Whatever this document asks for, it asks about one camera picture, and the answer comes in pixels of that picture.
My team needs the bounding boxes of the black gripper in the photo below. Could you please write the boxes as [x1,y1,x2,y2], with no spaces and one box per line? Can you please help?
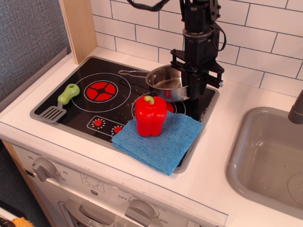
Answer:
[171,30,224,101]

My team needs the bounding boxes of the stainless steel pot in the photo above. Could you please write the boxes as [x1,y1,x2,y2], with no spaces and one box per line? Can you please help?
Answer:
[118,65,189,102]

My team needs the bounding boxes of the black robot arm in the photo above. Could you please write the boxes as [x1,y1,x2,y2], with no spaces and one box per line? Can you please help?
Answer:
[145,0,225,102]

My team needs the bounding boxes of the black toy stove top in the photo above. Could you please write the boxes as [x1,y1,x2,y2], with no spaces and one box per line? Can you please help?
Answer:
[29,56,220,175]

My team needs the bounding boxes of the red toy bell pepper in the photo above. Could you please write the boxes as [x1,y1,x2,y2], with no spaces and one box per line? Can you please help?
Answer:
[135,96,168,137]

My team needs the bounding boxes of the blue folded cloth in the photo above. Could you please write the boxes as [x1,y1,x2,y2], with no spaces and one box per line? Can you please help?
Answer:
[112,112,203,175]

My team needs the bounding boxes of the grey sink basin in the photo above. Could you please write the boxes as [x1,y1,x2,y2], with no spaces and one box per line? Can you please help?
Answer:
[226,107,303,219]

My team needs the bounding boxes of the grey faucet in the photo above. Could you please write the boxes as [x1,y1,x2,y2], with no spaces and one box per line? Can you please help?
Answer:
[288,90,303,124]

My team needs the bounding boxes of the right grey oven knob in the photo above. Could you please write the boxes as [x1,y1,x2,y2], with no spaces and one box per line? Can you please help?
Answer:
[125,200,156,227]

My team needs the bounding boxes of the grey oven knob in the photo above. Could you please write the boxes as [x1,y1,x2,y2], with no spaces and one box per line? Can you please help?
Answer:
[125,200,156,227]
[32,157,56,182]

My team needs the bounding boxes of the left grey oven knob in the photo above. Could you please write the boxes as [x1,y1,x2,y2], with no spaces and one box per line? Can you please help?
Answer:
[32,157,56,182]

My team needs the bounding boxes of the orange object at corner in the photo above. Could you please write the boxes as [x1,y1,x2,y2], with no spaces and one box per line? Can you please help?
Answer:
[12,217,34,227]

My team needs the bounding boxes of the wooden side post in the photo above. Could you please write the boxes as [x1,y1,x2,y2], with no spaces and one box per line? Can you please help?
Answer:
[59,0,98,65]

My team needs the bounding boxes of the green handled grey spatula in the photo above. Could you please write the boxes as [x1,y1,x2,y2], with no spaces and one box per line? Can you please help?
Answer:
[39,84,80,123]

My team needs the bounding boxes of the grey oven door handle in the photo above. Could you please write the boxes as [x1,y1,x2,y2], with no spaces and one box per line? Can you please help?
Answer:
[64,200,139,227]

